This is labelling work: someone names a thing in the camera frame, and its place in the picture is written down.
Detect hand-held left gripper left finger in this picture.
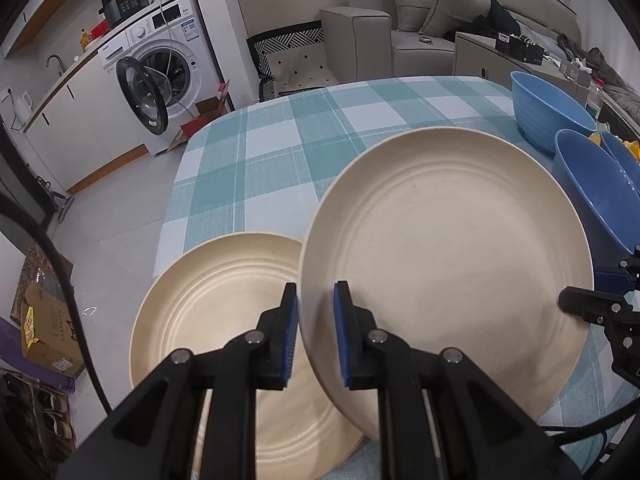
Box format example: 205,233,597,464
55,282,301,480

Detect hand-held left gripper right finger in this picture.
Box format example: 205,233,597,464
332,281,583,480

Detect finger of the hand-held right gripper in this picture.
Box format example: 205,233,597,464
557,285,640,386
594,246,640,292

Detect blue bowl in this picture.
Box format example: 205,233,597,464
510,71,598,155
552,129,636,281
600,132,640,196

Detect beige plate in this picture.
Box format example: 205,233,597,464
297,127,596,443
129,232,366,480

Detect yellow plastic bag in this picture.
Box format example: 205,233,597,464
590,130,640,161

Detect clear water bottle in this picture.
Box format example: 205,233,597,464
585,77,606,116

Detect teal checkered tablecloth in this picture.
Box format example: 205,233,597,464
152,76,640,480

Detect brown cardboard box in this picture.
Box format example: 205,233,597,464
20,280,86,378

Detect black box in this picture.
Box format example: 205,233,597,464
495,31,545,63

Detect shoe rack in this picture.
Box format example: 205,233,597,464
0,367,76,461

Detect red gift bag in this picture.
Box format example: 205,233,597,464
167,80,236,153

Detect beige cabinet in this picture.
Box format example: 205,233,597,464
452,32,591,101

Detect black white patterned rug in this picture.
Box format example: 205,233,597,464
246,20,341,101

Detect dark clothing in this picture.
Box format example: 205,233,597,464
445,0,526,43

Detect white kitchen base cabinet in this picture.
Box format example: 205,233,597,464
22,50,151,196

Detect grey sofa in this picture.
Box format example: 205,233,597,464
320,0,640,106

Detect grey cushion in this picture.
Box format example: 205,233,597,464
389,0,441,33
422,0,493,38

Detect white washing machine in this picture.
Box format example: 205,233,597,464
97,0,223,156

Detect white kettle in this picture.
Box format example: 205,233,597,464
11,91,35,126

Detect black pressure cooker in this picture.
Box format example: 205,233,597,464
99,0,150,26

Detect black cable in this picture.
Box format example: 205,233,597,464
0,194,113,416
540,405,640,443

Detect white wall cabinet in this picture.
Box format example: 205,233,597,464
0,0,101,58

